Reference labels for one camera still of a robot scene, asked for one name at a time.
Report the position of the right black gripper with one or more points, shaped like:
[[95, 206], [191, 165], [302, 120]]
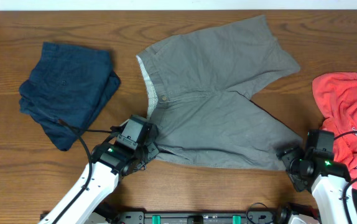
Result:
[[288, 155]]

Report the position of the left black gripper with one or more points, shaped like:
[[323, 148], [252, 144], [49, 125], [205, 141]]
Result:
[[151, 144]]

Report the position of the grey cotton shorts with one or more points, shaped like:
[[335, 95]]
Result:
[[199, 88]]

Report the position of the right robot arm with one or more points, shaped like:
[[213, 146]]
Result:
[[331, 181]]

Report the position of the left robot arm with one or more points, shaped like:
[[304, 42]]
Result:
[[127, 149]]

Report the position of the red printed t-shirt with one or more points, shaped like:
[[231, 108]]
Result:
[[336, 97]]

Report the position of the folded navy blue shorts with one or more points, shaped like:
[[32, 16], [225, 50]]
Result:
[[69, 83]]

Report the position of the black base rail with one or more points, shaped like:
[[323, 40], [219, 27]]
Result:
[[194, 217]]

